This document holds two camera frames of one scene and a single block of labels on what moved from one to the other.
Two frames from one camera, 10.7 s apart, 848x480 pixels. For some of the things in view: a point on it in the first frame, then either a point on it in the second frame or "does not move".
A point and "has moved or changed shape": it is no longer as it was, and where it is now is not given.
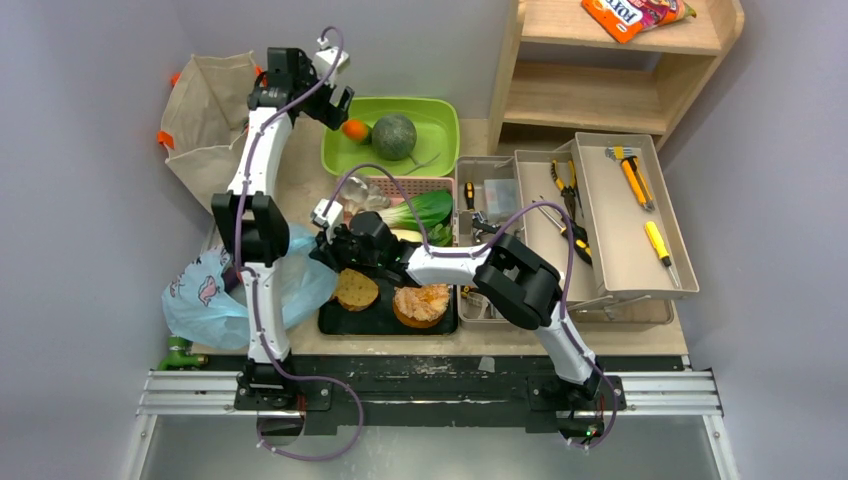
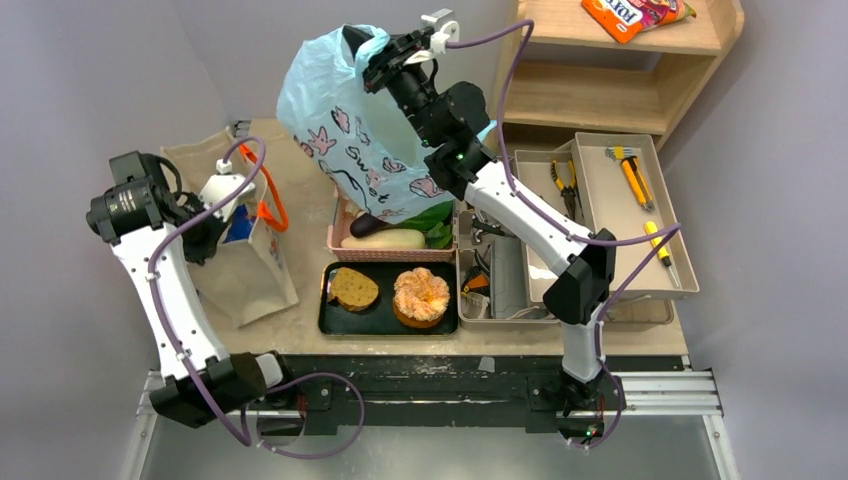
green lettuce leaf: (441, 235) does not move
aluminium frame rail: (211, 394) does not move
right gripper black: (338, 250) → (387, 64)
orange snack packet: (624, 20) does not move
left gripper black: (327, 113) → (197, 253)
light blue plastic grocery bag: (197, 302) → (362, 144)
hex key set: (618, 152) does not move
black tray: (379, 319) does not move
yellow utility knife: (632, 165) does not move
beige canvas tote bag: (204, 117) has moved or changed shape
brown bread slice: (354, 290) does not move
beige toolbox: (602, 217) does not move
